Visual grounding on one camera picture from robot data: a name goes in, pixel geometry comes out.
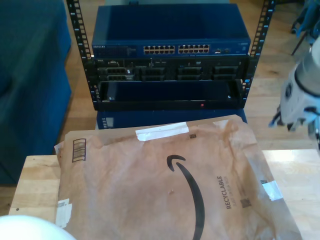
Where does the blue network switch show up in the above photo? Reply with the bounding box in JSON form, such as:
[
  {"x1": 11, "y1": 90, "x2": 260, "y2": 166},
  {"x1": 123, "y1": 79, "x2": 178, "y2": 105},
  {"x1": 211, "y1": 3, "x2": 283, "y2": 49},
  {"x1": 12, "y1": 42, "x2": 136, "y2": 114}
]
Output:
[{"x1": 91, "y1": 4, "x2": 252, "y2": 60}]

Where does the blue equipment case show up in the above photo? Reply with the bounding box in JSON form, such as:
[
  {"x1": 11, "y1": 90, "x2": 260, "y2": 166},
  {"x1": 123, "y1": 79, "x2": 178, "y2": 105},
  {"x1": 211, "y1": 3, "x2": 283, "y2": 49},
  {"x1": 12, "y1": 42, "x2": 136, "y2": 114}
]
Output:
[{"x1": 96, "y1": 108, "x2": 248, "y2": 130}]

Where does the brown paper mailer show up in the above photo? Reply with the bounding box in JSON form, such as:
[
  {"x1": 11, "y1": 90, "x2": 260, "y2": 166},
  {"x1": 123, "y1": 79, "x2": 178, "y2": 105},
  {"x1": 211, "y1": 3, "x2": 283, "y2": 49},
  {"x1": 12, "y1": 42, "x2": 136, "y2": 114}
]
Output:
[{"x1": 54, "y1": 114, "x2": 302, "y2": 240}]

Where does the chair with blue fabric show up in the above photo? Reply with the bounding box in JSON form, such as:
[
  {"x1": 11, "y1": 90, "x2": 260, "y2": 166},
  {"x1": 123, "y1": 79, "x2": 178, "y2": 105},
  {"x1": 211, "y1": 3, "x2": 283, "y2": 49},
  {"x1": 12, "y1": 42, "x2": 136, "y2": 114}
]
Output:
[{"x1": 289, "y1": 0, "x2": 320, "y2": 57}]

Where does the black rack shelf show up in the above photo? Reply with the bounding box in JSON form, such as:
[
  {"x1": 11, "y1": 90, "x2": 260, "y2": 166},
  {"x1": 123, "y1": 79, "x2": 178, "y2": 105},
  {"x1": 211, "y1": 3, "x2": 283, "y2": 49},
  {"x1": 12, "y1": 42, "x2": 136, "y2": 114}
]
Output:
[{"x1": 94, "y1": 79, "x2": 248, "y2": 112}]

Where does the black rack server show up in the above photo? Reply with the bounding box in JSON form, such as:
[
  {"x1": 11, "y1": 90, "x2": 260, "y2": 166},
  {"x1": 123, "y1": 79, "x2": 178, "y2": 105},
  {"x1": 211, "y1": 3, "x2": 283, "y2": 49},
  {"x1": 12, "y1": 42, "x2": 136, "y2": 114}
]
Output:
[{"x1": 93, "y1": 57, "x2": 251, "y2": 82}]

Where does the white tape strip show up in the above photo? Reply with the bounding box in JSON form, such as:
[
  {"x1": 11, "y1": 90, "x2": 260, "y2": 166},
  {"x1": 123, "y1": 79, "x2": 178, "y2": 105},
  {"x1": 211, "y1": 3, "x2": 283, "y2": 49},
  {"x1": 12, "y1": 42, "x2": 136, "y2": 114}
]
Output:
[{"x1": 134, "y1": 121, "x2": 190, "y2": 142}]

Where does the white shipping label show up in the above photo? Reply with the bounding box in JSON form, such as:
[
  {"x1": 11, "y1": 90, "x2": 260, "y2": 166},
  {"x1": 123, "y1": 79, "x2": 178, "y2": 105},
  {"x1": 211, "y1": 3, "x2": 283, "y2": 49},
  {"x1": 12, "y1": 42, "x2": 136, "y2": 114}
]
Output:
[{"x1": 55, "y1": 198, "x2": 73, "y2": 230}]

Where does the black perforated rack upright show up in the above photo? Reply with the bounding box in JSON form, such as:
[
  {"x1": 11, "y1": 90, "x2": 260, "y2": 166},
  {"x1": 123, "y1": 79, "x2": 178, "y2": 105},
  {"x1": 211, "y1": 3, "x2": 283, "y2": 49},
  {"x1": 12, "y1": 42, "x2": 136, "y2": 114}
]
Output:
[
  {"x1": 65, "y1": 0, "x2": 100, "y2": 111},
  {"x1": 241, "y1": 0, "x2": 276, "y2": 108}
]

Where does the blue sofa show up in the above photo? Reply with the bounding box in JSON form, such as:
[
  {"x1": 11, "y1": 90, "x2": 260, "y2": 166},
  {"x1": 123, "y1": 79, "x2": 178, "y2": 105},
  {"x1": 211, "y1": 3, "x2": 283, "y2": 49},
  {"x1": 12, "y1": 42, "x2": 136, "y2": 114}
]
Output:
[{"x1": 0, "y1": 0, "x2": 73, "y2": 187}]

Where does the white square sticker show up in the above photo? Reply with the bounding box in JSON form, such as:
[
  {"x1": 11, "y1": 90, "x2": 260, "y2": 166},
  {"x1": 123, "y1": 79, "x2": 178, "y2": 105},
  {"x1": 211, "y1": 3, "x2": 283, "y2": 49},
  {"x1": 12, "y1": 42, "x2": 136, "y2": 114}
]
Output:
[{"x1": 261, "y1": 179, "x2": 285, "y2": 202}]

